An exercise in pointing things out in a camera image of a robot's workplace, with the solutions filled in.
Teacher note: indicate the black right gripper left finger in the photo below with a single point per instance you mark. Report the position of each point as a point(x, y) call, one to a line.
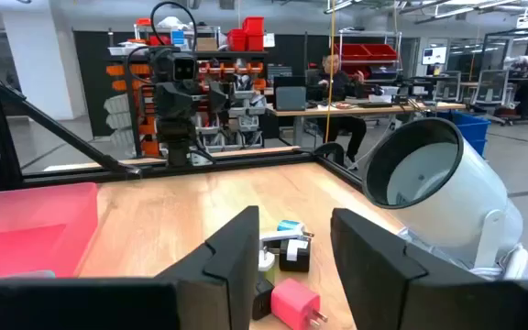
point(218, 275)

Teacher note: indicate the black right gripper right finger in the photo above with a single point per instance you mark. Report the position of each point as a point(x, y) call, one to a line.
point(383, 284)

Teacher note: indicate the small black wall charger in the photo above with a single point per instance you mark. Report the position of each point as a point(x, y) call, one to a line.
point(262, 300)

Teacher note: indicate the white printed adapter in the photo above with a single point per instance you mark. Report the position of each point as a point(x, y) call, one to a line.
point(282, 237)

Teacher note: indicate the pink wall charger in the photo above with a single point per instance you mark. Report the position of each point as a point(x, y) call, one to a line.
point(293, 302)

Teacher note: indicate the blue wall charger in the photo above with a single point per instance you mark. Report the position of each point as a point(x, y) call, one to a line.
point(289, 225)

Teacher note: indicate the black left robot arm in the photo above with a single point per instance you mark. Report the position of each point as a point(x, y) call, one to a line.
point(177, 142)

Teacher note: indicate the wooden top office desk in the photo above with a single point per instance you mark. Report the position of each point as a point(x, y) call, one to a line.
point(337, 111)

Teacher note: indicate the grey mesh office chair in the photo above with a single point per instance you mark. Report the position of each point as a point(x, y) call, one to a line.
point(491, 87)
point(447, 87)

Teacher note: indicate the white cube charger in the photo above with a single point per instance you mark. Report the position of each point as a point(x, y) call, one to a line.
point(266, 260)

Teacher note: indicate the brown cardboard box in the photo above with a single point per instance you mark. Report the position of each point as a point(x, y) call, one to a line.
point(206, 44)

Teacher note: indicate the black parts bin rack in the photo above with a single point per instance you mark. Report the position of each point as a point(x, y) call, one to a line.
point(241, 124)

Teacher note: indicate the white plastic tray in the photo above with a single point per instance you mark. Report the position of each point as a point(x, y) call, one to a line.
point(126, 49)

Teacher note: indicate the black charger white label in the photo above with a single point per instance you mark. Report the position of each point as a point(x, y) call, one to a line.
point(291, 262)

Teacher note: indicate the black partition panel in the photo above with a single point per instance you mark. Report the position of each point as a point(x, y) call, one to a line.
point(90, 82)

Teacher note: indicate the grey laptop on desk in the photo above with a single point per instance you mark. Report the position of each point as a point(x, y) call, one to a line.
point(290, 98)

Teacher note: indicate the white cylindrical spotlight lamp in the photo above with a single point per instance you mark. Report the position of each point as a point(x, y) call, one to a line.
point(465, 201)

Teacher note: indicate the person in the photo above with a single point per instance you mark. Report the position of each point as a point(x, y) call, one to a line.
point(337, 87)

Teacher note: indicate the blue plastic tote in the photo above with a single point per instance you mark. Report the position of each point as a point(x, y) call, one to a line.
point(468, 130)

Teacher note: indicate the large red storage bin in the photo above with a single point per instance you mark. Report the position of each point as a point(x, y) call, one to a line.
point(381, 52)
point(351, 52)

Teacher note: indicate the red translucent plastic bin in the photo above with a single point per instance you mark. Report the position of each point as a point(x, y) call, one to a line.
point(25, 229)

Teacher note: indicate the white screen monitor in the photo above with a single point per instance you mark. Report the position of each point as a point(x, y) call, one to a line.
point(434, 55)

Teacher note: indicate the black aluminium table frame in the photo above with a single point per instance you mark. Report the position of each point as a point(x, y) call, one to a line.
point(245, 161)

